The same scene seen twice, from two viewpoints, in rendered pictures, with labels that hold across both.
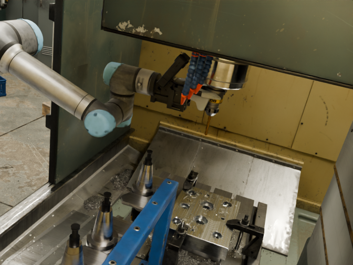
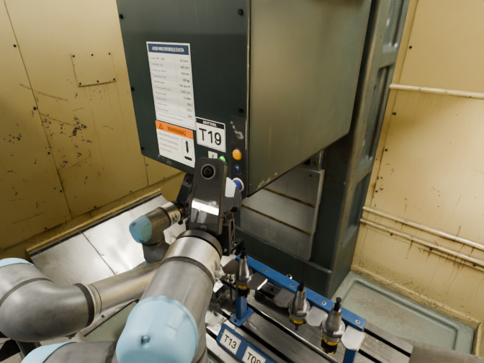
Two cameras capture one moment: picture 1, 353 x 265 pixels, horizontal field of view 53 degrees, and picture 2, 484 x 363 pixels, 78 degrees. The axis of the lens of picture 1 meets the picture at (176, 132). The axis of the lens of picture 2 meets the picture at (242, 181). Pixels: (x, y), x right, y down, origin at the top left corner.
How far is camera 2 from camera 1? 0.92 m
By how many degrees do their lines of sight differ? 58
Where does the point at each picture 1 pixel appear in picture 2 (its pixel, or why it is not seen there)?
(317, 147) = (163, 173)
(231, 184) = not seen: hidden behind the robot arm
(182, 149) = (75, 251)
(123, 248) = (311, 295)
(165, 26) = (279, 168)
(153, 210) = (274, 273)
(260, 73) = (99, 147)
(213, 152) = (101, 232)
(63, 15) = not seen: outside the picture
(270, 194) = not seen: hidden behind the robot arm
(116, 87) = (158, 236)
